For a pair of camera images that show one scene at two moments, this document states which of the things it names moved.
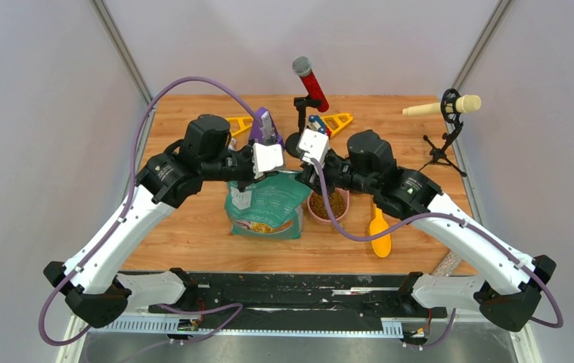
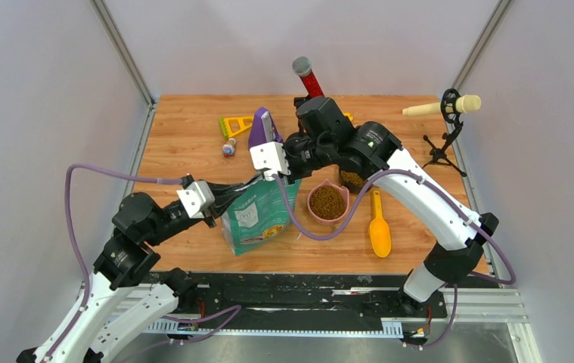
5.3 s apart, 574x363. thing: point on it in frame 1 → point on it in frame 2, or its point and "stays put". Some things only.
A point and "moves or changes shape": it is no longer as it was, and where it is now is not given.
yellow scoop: (380, 246) stays put
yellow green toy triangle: (238, 124) stays put
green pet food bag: (271, 208) moves or changes shape
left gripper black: (249, 180) → (222, 200)
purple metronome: (265, 130) stays put
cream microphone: (464, 103) stays put
